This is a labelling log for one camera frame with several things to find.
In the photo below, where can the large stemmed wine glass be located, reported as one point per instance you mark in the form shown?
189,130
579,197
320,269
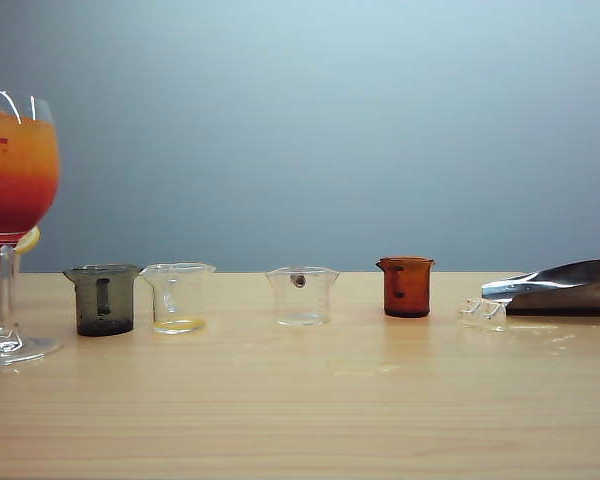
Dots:
17,175

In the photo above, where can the clear measuring cup yellow residue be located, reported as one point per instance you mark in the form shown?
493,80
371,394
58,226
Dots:
180,325

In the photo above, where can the yellow lemon slice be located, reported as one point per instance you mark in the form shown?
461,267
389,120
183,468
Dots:
30,240

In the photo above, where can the dark grey measuring cup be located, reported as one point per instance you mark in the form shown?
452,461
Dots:
120,300

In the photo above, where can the clear empty measuring cup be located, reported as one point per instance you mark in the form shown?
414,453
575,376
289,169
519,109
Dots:
302,300

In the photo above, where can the clear ice cube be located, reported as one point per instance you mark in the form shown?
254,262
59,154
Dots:
482,315

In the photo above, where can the stainless steel ice scoop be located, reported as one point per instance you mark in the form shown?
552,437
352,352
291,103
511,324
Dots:
570,292

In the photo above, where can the amber measuring cup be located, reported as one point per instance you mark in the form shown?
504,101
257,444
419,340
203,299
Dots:
412,290

